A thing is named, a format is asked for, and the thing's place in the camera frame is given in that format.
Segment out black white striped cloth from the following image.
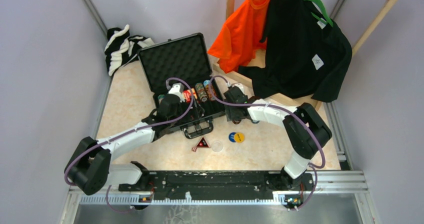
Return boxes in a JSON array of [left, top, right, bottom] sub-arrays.
[[104, 24, 155, 77]]

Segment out orange boxed card deck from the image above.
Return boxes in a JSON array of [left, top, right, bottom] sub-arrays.
[[182, 88, 198, 103]]

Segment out black t-shirt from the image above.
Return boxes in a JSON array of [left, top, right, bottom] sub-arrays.
[[238, 0, 352, 103]]

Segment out wooden clothes rack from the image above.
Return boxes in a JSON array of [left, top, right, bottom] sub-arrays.
[[211, 0, 406, 119]]

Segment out aluminium frame rail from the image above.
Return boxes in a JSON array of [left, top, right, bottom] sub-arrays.
[[60, 170, 380, 224]]

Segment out yellow big blind button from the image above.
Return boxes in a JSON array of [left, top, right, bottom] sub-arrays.
[[233, 132, 245, 143]]

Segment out red yellow chip stack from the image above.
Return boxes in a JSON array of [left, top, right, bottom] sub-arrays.
[[203, 80, 217, 101]]

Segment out blue small blind button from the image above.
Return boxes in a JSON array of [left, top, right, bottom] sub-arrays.
[[228, 132, 236, 143]]

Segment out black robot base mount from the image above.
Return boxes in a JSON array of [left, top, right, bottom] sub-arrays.
[[118, 163, 314, 201]]

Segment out clear dealer button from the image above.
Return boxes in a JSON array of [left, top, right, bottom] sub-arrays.
[[211, 141, 224, 153]]

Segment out green clothes hanger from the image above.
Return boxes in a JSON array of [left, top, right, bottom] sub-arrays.
[[304, 0, 334, 27]]

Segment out black red triangle token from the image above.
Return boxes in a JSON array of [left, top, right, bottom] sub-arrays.
[[195, 137, 211, 149]]

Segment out green orange chip stack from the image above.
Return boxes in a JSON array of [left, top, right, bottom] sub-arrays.
[[195, 82, 209, 102]]

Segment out black poker set case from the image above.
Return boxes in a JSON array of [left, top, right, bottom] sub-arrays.
[[137, 32, 225, 139]]

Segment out orange t-shirt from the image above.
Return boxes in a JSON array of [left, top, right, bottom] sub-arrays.
[[207, 0, 270, 73]]

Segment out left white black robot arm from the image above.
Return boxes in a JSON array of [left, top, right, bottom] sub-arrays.
[[64, 82, 191, 196]]

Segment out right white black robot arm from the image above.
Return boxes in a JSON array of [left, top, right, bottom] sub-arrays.
[[224, 85, 332, 190]]

